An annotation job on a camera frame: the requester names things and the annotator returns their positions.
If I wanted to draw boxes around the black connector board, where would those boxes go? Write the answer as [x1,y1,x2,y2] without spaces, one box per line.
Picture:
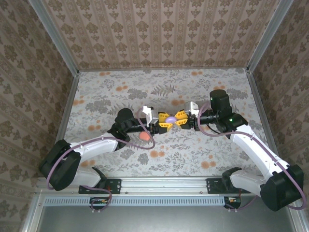
[224,196,242,209]
[89,197,109,210]

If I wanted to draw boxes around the grey metal sheet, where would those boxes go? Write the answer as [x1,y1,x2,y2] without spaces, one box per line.
[36,205,299,232]

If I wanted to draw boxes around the aluminium table side rail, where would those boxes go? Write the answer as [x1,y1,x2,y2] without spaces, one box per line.
[245,70,281,160]
[52,73,80,145]

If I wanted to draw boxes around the aluminium table back rail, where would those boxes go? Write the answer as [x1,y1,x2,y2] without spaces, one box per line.
[77,67,249,73]

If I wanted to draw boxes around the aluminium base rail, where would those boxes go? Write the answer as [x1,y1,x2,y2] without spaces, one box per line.
[35,177,252,196]

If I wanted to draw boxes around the grey slotted cable duct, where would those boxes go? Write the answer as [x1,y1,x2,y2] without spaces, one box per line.
[44,196,229,207]

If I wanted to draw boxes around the aluminium frame post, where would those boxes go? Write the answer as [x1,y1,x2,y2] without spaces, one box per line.
[246,0,295,73]
[28,0,80,76]

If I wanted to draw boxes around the aluminium front frame bar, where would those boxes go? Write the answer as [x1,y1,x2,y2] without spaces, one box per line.
[288,207,309,232]
[20,195,45,232]

